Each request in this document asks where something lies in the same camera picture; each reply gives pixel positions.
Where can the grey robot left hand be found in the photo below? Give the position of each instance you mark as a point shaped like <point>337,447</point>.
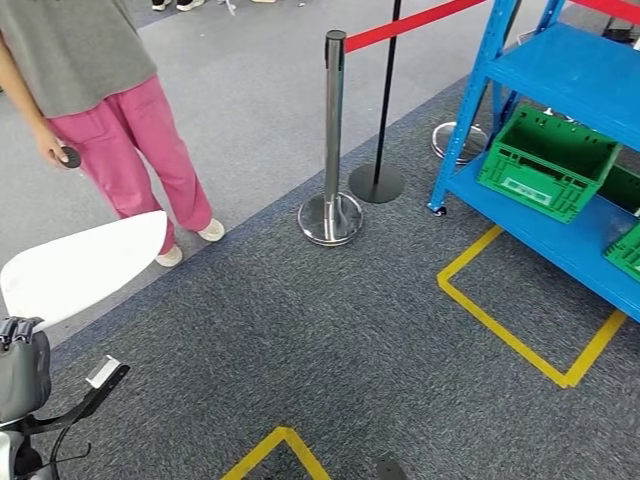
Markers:
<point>25,378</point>

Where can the white curved plastic part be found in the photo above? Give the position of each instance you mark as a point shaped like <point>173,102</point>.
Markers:
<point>84,272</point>

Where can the black round handheld device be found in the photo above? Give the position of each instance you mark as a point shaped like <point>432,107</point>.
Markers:
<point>72,158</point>

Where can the blue metal shelf rack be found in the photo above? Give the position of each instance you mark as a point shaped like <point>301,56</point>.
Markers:
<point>564,73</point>

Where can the person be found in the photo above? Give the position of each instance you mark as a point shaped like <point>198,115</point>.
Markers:
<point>75,53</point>
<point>190,4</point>

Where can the black pole stanchion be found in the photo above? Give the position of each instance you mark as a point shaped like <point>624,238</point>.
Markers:
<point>376,184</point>

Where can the green plastic crate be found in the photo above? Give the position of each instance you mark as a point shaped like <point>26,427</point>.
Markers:
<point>530,185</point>
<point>625,189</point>
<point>627,255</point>

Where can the yellow floor tape square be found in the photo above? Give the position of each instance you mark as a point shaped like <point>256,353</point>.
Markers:
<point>567,381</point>

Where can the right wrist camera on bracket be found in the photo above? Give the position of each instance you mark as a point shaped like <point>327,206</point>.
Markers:
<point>390,469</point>

